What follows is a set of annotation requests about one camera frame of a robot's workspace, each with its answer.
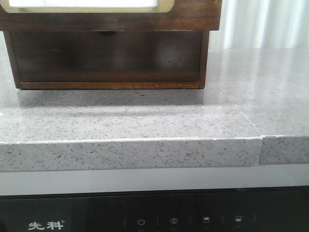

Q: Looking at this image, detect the black appliance control panel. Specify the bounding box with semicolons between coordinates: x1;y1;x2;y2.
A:
0;186;309;232

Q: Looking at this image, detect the dark wooden drawer cabinet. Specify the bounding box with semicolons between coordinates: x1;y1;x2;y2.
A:
2;30;210;90

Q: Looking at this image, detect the white pleated curtain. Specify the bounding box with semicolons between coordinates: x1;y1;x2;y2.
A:
209;0;309;51

